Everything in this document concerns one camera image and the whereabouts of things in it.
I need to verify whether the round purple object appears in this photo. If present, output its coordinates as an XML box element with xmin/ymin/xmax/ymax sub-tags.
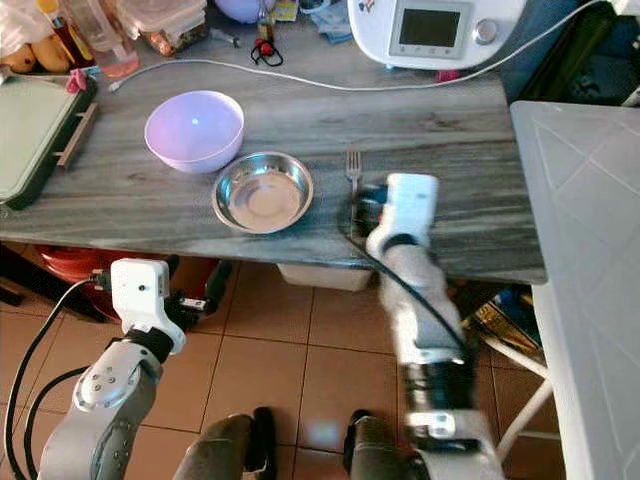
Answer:
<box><xmin>214</xmin><ymin>0</ymin><xmax>267</xmax><ymax>24</ymax></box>

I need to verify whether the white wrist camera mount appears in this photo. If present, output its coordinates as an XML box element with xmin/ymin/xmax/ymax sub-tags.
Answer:
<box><xmin>367</xmin><ymin>173</ymin><xmax>439</xmax><ymax>251</ymax></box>
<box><xmin>110</xmin><ymin>258</ymin><xmax>187</xmax><ymax>354</ymax></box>

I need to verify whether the small red and black gadget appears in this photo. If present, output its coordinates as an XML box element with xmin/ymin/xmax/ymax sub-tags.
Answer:
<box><xmin>249</xmin><ymin>12</ymin><xmax>284</xmax><ymax>68</ymax></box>

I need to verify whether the stainless steel bowl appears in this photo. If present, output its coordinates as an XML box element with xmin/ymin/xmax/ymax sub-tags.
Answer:
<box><xmin>212</xmin><ymin>151</ymin><xmax>315</xmax><ymax>235</ymax></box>

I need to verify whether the red plastic bucket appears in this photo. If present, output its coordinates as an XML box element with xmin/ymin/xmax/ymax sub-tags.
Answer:
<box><xmin>32</xmin><ymin>244</ymin><xmax>123</xmax><ymax>301</ymax></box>

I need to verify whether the dark sauce bottle yellow cap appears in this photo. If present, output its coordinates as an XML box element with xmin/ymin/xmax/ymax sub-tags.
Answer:
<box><xmin>36</xmin><ymin>0</ymin><xmax>91</xmax><ymax>71</ymax></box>

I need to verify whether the white kitchen appliance with screen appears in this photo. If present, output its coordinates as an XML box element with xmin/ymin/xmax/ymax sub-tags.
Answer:
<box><xmin>348</xmin><ymin>0</ymin><xmax>532</xmax><ymax>71</ymax></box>

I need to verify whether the clear plastic bottle pink liquid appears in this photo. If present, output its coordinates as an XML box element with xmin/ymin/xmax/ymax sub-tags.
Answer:
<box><xmin>75</xmin><ymin>0</ymin><xmax>140</xmax><ymax>79</ymax></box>

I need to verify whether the white plastic folding table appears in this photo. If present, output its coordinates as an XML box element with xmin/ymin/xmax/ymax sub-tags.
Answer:
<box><xmin>495</xmin><ymin>98</ymin><xmax>640</xmax><ymax>480</ymax></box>

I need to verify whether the grey right robot leg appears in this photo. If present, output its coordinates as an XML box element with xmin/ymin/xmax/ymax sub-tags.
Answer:
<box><xmin>342</xmin><ymin>408</ymin><xmax>423</xmax><ymax>480</ymax></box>

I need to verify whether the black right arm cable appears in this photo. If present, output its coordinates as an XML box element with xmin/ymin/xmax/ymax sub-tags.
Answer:
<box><xmin>345</xmin><ymin>230</ymin><xmax>473</xmax><ymax>353</ymax></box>

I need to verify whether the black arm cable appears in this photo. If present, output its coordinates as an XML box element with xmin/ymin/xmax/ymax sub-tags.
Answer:
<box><xmin>345</xmin><ymin>230</ymin><xmax>473</xmax><ymax>353</ymax></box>
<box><xmin>5</xmin><ymin>277</ymin><xmax>106</xmax><ymax>480</ymax></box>

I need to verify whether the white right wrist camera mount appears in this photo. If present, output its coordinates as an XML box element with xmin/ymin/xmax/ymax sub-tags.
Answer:
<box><xmin>367</xmin><ymin>173</ymin><xmax>439</xmax><ymax>251</ymax></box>

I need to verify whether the bunch of bananas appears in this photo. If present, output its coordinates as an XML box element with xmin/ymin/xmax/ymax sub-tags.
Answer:
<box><xmin>5</xmin><ymin>35</ymin><xmax>73</xmax><ymax>75</ymax></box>

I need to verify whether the white plastic bag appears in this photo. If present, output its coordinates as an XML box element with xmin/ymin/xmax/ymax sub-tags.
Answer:
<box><xmin>0</xmin><ymin>0</ymin><xmax>53</xmax><ymax>56</ymax></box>

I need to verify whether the grey robot leg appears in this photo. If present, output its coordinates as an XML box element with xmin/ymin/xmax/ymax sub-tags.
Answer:
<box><xmin>174</xmin><ymin>405</ymin><xmax>277</xmax><ymax>480</ymax></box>
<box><xmin>342</xmin><ymin>408</ymin><xmax>423</xmax><ymax>480</ymax></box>

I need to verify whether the green tray with wooden handle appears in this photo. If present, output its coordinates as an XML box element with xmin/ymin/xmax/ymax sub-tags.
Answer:
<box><xmin>0</xmin><ymin>75</ymin><xmax>99</xmax><ymax>211</ymax></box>

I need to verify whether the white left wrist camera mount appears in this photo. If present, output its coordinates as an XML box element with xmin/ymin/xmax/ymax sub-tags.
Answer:
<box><xmin>110</xmin><ymin>258</ymin><xmax>187</xmax><ymax>354</ymax></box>

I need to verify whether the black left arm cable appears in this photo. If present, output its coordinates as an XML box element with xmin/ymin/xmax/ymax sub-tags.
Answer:
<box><xmin>5</xmin><ymin>277</ymin><xmax>106</xmax><ymax>480</ymax></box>

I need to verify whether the white plastic tub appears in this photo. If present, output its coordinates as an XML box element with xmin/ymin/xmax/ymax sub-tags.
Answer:
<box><xmin>276</xmin><ymin>262</ymin><xmax>372</xmax><ymax>293</ymax></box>

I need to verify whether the clear lidded food container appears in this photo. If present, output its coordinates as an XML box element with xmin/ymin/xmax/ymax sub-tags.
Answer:
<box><xmin>116</xmin><ymin>0</ymin><xmax>207</xmax><ymax>57</ymax></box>

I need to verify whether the lilac plastic bowl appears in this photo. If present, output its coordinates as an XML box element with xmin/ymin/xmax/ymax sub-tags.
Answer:
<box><xmin>144</xmin><ymin>90</ymin><xmax>246</xmax><ymax>175</ymax></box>

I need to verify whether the blue printed packet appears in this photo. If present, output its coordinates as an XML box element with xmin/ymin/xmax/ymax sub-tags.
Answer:
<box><xmin>300</xmin><ymin>0</ymin><xmax>354</xmax><ymax>44</ymax></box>

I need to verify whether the silver metal fork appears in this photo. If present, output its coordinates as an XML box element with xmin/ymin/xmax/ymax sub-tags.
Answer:
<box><xmin>346</xmin><ymin>150</ymin><xmax>363</xmax><ymax>197</ymax></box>

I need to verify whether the grey left robot leg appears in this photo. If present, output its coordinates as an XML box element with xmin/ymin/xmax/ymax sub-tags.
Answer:
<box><xmin>174</xmin><ymin>405</ymin><xmax>277</xmax><ymax>480</ymax></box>

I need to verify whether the thin white cable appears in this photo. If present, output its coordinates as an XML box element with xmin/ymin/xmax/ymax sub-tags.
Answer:
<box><xmin>107</xmin><ymin>0</ymin><xmax>606</xmax><ymax>94</ymax></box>

